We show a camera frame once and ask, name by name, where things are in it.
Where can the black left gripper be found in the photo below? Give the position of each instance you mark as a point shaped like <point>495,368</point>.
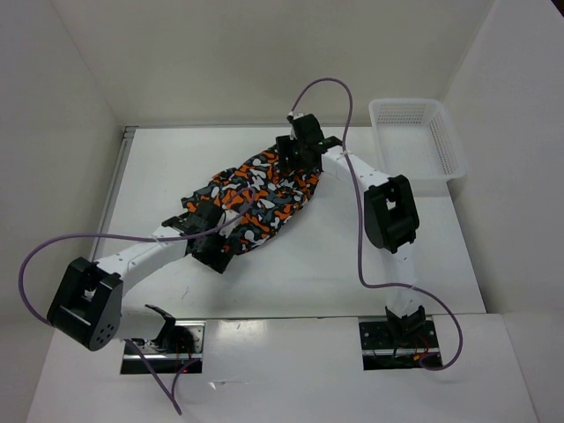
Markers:
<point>217,260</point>

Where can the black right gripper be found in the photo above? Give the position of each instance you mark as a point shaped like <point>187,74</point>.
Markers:
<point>285,144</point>

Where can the orange black camouflage shorts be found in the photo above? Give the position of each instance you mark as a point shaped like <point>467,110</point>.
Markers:
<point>277,195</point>

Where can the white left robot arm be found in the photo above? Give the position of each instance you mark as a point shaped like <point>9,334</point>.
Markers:
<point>88,302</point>

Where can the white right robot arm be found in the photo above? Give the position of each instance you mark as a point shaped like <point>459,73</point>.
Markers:
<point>387,212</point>

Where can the white perforated plastic basket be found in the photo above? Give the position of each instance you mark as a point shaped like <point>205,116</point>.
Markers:
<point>415,137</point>

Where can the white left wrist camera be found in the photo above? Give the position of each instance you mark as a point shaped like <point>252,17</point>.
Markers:
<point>228,222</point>

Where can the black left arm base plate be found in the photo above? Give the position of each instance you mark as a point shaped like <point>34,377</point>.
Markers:
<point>181,352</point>

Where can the aluminium table edge rail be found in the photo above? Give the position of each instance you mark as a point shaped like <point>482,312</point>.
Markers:
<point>108,210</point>

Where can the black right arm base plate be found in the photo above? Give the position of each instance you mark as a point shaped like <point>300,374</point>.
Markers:
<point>380,351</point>

